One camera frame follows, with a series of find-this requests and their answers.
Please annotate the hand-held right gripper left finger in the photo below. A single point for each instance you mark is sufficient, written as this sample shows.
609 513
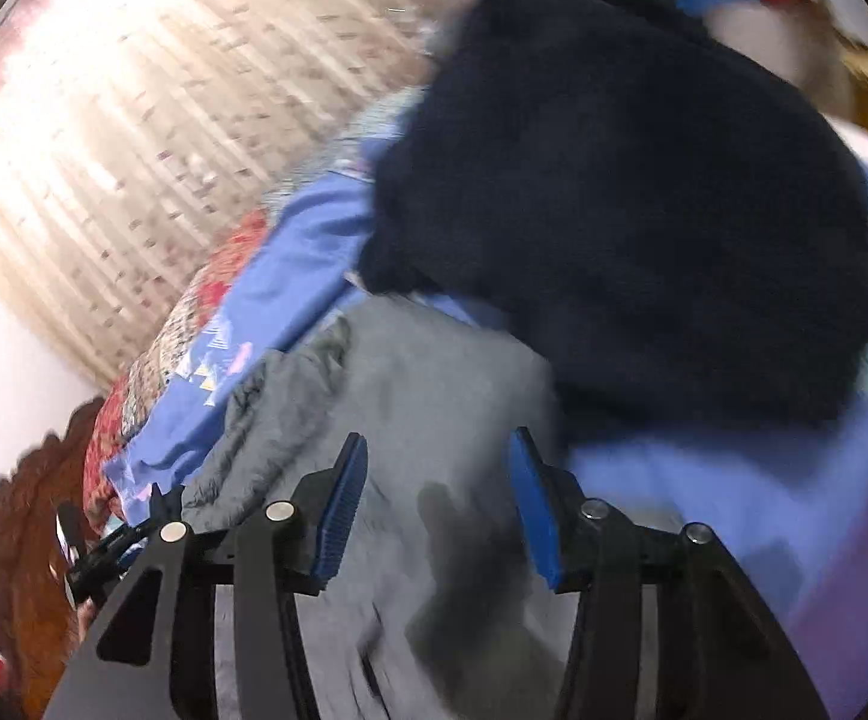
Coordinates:
342 514

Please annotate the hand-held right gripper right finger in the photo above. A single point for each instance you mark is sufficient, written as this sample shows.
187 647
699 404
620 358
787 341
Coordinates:
533 517

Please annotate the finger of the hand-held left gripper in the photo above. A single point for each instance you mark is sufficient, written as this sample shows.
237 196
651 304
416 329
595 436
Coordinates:
104 562

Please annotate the grey puffer jacket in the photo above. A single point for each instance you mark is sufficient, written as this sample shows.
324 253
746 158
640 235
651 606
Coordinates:
419 405

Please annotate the carved wooden headboard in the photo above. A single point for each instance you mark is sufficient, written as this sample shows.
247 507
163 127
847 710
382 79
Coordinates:
21 540

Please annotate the blue patterned bedsheet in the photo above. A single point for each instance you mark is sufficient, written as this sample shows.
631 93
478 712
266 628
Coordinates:
703 510

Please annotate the red patterned quilt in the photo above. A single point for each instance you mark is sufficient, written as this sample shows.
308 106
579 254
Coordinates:
179 345

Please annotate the black fleece garment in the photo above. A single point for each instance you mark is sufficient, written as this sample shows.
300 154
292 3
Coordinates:
629 202

